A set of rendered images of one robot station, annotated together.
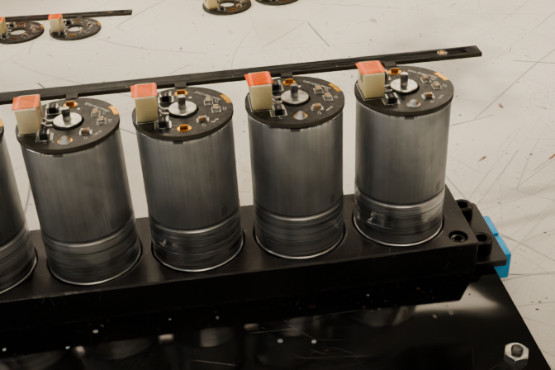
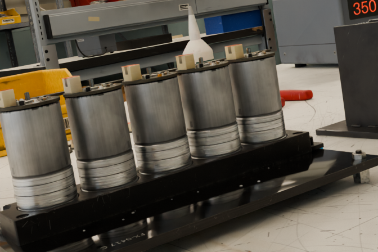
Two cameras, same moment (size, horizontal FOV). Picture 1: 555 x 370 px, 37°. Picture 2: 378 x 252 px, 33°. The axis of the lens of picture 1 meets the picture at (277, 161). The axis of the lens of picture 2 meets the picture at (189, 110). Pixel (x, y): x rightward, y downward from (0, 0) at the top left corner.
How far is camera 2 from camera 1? 17 cm
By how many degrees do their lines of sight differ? 34
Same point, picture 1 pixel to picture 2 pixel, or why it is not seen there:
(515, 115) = not seen: hidden behind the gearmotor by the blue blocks
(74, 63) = not seen: outside the picture
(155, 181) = (147, 112)
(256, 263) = (206, 161)
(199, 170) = (171, 99)
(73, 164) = (108, 99)
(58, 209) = (100, 133)
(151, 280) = (155, 177)
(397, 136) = (259, 71)
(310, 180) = (225, 100)
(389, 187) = (260, 104)
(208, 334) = (199, 196)
